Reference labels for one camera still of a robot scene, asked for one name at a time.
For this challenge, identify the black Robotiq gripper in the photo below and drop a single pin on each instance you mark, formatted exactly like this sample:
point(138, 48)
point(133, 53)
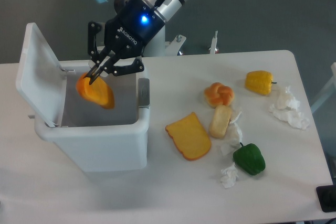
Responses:
point(126, 35)

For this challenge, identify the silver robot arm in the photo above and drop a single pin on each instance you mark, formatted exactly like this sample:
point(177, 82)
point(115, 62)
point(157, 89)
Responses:
point(166, 11)

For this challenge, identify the white trash can lid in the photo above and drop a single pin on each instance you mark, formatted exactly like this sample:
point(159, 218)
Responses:
point(41, 80)

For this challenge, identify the white trash can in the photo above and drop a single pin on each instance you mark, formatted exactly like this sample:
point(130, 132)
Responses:
point(98, 139)

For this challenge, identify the round braided bread roll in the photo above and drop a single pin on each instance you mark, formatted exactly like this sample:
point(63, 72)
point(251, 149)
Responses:
point(218, 94)

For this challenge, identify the pale rectangular bread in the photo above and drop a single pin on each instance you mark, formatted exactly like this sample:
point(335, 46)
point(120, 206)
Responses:
point(220, 121)

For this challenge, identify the crumpled tissue under bread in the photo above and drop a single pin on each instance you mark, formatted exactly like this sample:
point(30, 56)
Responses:
point(233, 136)

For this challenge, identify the orange toast slice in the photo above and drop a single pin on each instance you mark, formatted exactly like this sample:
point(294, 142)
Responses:
point(189, 137)

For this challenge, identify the yellow bell pepper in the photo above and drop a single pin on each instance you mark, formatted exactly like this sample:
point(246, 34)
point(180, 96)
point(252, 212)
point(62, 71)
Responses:
point(259, 81)

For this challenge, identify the small crumpled white tissue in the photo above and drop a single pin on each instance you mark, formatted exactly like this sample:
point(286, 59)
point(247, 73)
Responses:
point(229, 176)

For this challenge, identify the green bell pepper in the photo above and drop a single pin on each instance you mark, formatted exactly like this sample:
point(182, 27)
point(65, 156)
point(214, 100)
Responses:
point(250, 159)

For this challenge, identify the large crumpled white tissue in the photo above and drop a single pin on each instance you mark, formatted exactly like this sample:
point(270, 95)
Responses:
point(286, 109)

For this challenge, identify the black device at edge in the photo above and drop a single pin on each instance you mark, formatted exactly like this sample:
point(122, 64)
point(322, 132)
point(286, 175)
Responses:
point(326, 197)

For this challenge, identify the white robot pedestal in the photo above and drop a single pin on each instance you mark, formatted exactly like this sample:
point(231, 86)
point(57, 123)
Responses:
point(156, 47)

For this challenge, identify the white metal base frame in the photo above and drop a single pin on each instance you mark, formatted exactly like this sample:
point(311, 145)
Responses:
point(173, 48)

